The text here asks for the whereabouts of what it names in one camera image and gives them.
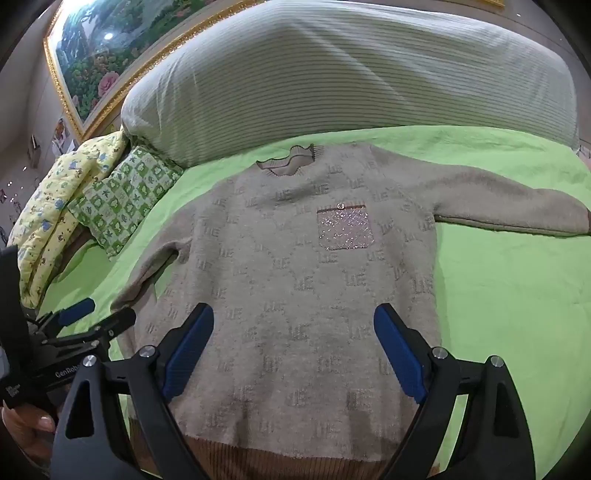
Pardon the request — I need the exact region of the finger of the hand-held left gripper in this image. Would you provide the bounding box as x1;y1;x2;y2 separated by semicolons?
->
41;307;137;361
34;298;96;334

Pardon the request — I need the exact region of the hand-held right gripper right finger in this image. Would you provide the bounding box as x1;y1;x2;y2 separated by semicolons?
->
373;302;536;480

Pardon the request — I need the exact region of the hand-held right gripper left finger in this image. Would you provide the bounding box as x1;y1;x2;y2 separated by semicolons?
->
52;302;215;480

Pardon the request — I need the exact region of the beige patterned knit sweater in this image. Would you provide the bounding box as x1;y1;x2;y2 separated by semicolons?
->
111;143;591;469

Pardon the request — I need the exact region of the person's left hand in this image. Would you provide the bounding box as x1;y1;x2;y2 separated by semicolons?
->
0;401;59;476

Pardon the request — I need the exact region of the yellow printed quilt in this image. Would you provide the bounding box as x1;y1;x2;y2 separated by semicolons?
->
7;130;127;309

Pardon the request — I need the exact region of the light green bed sheet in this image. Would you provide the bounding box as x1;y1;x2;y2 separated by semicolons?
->
37;124;591;480

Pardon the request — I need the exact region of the green patterned cloth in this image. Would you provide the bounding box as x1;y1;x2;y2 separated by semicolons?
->
68;145;184;258

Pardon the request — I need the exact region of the gold framed landscape painting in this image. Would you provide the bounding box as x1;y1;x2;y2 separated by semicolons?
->
44;0;259;139

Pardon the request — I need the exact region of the striped grey-white pillow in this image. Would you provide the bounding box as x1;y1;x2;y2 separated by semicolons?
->
120;0;580;169

